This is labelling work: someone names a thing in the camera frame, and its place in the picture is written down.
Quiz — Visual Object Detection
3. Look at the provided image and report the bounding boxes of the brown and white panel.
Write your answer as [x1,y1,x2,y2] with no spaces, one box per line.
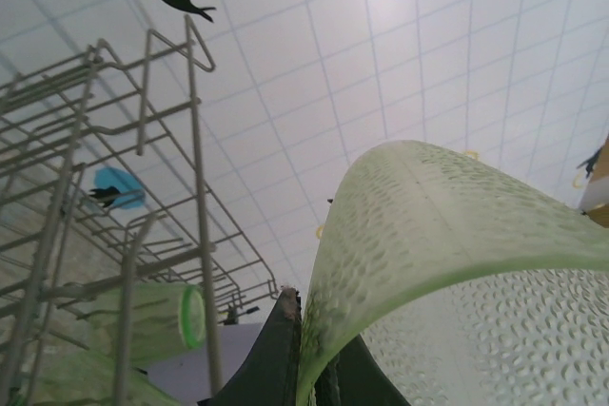
[578,132,609,231]

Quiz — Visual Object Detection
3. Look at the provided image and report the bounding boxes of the grey wire dish rack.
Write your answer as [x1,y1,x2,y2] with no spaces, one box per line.
[0,15,282,406]

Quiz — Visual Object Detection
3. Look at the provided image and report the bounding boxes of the pale green textured cup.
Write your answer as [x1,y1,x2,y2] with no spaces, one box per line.
[9,351,182,406]
[295,139,609,406]

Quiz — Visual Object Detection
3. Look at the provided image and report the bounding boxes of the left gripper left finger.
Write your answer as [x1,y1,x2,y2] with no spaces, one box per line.
[208,284,305,406]

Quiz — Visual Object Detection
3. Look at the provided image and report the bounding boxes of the purple plastic cup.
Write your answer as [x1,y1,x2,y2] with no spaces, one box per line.
[137,319,267,402]

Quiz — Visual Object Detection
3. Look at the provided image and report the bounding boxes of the clear green tumbler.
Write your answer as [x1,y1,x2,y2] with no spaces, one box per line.
[89,281,206,364]

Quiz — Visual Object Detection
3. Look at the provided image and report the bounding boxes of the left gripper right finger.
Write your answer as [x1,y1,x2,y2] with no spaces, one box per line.
[313,333,411,406]

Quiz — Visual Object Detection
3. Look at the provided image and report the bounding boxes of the blue oval black bird sticker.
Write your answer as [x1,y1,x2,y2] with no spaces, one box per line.
[88,166,147,211]

